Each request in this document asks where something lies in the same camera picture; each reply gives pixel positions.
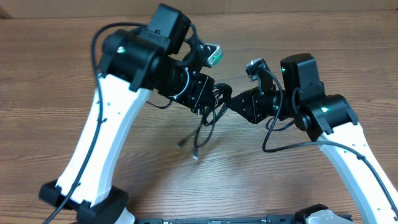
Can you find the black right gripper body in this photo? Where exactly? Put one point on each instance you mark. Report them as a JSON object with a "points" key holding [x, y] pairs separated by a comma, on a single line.
{"points": [[262, 106]]}

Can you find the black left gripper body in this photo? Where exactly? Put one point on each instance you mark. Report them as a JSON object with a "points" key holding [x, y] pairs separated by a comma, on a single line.
{"points": [[183, 86]]}

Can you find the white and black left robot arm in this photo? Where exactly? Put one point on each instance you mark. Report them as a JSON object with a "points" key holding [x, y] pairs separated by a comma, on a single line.
{"points": [[136, 60]]}

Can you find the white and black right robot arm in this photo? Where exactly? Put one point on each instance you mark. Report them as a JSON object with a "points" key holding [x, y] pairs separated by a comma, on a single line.
{"points": [[330, 123]]}

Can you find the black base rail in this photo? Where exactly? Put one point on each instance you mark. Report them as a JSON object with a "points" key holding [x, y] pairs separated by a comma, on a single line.
{"points": [[268, 219]]}

